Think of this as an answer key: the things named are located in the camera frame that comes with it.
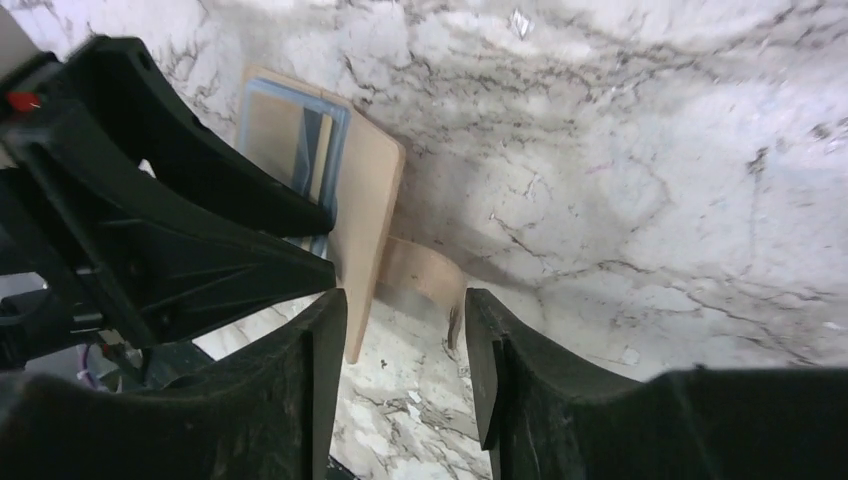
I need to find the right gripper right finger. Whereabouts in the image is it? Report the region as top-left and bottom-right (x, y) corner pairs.
(465, 289), (847, 479)

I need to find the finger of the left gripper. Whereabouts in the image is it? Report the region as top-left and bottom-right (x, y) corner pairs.
(64, 35), (333, 237)

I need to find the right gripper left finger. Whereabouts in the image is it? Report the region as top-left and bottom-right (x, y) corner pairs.
(1, 289), (347, 479)

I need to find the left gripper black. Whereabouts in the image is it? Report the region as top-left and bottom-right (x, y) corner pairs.
(1, 52), (336, 368)

